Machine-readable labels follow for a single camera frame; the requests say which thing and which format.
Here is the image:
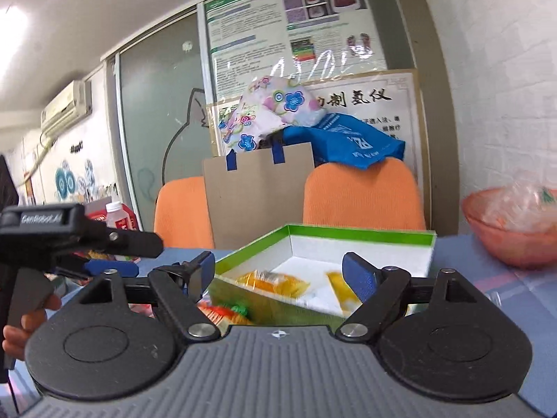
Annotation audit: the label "clear plastic bag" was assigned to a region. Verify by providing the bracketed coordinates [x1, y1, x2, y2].
[492, 178, 557, 231]

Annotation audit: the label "grey glass board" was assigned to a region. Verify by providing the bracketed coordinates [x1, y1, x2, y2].
[117, 9, 215, 227]

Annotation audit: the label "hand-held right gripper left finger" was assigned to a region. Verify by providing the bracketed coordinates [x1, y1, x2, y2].
[78, 250, 222, 342]

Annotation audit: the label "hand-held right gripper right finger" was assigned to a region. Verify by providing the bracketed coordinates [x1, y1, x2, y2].
[335, 250, 477, 342]

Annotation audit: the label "air conditioner hose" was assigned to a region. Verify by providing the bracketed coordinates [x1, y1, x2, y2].
[22, 134, 58, 189]

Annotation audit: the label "white air conditioner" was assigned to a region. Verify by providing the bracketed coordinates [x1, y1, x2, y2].
[40, 79, 93, 138]

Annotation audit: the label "orange chair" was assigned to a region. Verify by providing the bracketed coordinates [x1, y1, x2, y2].
[154, 176, 215, 249]
[302, 157, 427, 231]

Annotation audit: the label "blue circle wall decal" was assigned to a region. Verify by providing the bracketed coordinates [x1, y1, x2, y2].
[54, 159, 97, 203]

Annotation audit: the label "person's left hand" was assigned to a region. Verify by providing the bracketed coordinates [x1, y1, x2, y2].
[2, 295, 62, 361]

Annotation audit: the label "green snack packet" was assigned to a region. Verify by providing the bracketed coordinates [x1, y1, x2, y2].
[198, 300, 254, 327]

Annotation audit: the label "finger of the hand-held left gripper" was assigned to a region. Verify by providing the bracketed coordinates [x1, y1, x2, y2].
[56, 256, 141, 280]
[85, 221, 164, 259]

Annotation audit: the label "plastic bottle white cap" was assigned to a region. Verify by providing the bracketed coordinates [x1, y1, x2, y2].
[104, 200, 131, 230]

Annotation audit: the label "floral cloth bag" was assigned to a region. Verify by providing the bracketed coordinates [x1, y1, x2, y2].
[219, 75, 326, 154]

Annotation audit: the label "green bordered wall poster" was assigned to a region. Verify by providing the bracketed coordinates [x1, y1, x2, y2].
[198, 0, 388, 106]

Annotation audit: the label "green cardboard box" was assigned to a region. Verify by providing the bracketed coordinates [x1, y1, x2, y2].
[209, 223, 437, 327]

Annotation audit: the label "yellow snack packet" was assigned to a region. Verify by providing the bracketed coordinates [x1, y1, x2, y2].
[326, 271, 362, 314]
[237, 270, 312, 299]

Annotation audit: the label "pink plastic bowl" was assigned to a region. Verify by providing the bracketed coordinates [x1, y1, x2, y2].
[461, 187, 557, 269]

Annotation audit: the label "brown paper bag blue handles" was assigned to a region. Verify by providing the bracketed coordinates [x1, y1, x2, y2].
[202, 141, 315, 251]

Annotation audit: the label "blue plastic bag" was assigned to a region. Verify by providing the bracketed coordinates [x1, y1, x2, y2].
[283, 113, 406, 170]

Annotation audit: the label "red carton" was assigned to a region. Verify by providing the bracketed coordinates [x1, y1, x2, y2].
[85, 204, 142, 232]

